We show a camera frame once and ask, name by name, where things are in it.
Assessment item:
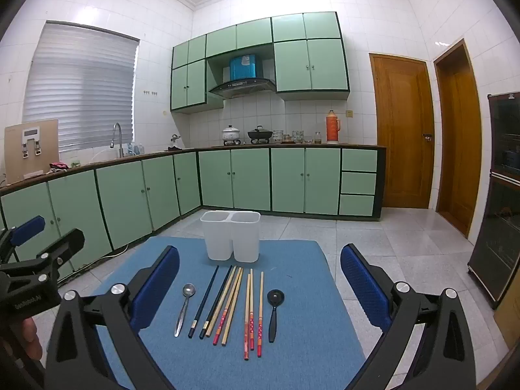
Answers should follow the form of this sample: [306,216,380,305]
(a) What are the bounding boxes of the red-ended wooden chopstick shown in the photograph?
[249,268,255,351]
[244,273,251,360]
[257,271,265,358]

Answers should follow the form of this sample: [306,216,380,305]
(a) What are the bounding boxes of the metal kitchen faucet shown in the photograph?
[110,122,124,158]

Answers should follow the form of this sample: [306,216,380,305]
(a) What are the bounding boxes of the green base cabinets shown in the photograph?
[0,145,386,281]

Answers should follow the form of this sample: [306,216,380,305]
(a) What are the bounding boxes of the plain wooden chopstick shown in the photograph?
[221,268,244,347]
[205,266,237,338]

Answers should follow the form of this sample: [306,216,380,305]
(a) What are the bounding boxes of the wooden door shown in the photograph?
[369,53,435,210]
[433,38,484,238]

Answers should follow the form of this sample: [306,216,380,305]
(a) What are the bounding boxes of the green wall cabinets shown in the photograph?
[170,11,351,114]

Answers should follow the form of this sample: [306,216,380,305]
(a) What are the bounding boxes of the black range hood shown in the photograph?
[207,78,277,99]

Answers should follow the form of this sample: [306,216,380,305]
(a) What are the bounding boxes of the white two-compartment utensil holder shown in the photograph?
[200,210,261,263]

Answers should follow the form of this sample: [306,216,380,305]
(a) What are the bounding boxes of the cardboard box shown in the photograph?
[493,284,520,350]

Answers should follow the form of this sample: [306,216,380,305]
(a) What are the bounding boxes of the white window blind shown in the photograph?
[22,20,141,153]

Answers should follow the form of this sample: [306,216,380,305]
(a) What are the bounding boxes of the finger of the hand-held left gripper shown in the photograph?
[0,216,46,263]
[36,228,85,281]

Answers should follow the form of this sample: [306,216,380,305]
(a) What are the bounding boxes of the black wok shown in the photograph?
[247,126,274,144]

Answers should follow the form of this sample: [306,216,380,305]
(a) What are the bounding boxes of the black spoon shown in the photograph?
[267,289,285,344]

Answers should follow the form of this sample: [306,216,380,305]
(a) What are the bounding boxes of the red floral wooden chopstick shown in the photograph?
[211,267,242,345]

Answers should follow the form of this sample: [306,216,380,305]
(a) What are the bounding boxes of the wooden cutting board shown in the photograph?
[4,119,59,184]

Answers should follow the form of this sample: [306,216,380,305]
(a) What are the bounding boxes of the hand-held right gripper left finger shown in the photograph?
[45,246,180,390]

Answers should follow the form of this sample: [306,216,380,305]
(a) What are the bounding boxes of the person's left hand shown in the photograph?
[20,318,44,361]

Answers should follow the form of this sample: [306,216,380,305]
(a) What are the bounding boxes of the dark glass-front cabinet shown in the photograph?
[467,93,520,309]

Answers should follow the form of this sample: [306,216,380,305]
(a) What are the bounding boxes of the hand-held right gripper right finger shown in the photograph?
[340,244,476,390]

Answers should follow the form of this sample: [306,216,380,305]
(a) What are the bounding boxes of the metal spoon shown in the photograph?
[174,283,196,338]

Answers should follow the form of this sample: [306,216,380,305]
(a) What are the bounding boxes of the orange thermos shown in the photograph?
[326,110,341,144]

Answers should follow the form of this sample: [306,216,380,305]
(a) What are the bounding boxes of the blue table mat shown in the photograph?
[87,236,366,390]

